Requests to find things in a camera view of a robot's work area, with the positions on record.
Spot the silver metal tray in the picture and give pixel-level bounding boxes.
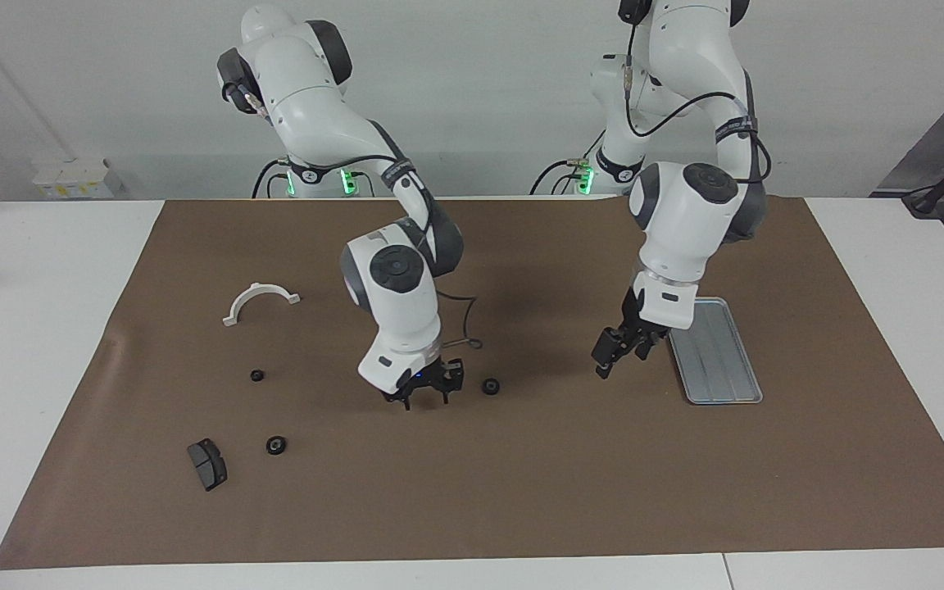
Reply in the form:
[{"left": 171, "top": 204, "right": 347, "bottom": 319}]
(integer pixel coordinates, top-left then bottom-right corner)
[{"left": 667, "top": 297, "right": 765, "bottom": 406}]

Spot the brown table mat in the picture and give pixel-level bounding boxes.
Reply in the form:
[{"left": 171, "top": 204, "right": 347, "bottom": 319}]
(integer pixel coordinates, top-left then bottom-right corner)
[{"left": 0, "top": 195, "right": 944, "bottom": 570}]

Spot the short grey brake pad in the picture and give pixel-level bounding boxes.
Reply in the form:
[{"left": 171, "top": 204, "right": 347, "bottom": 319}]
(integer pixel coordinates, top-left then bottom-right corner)
[{"left": 187, "top": 438, "right": 229, "bottom": 492}]

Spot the white box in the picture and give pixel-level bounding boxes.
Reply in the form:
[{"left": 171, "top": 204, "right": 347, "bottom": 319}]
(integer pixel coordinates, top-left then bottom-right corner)
[{"left": 32, "top": 158, "right": 125, "bottom": 200}]

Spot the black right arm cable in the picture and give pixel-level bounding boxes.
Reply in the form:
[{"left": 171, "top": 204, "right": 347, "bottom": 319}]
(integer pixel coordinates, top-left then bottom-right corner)
[{"left": 230, "top": 82, "right": 485, "bottom": 352}]

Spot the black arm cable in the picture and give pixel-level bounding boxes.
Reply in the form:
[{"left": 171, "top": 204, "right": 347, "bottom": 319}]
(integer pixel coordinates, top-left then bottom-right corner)
[
  {"left": 230, "top": 82, "right": 485, "bottom": 352},
  {"left": 621, "top": 0, "right": 772, "bottom": 185}
]

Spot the white curved plastic bracket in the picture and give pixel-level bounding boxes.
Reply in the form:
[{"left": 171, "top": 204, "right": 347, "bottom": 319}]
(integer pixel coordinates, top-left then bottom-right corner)
[{"left": 222, "top": 282, "right": 302, "bottom": 328}]

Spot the black base cable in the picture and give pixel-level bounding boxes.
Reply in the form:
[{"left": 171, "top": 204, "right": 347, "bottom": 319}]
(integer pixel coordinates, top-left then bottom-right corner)
[
  {"left": 252, "top": 158, "right": 291, "bottom": 200},
  {"left": 531, "top": 158, "right": 596, "bottom": 196}
]

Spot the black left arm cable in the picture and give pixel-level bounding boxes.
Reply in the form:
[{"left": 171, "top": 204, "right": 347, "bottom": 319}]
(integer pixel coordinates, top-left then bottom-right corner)
[{"left": 621, "top": 0, "right": 772, "bottom": 185}]

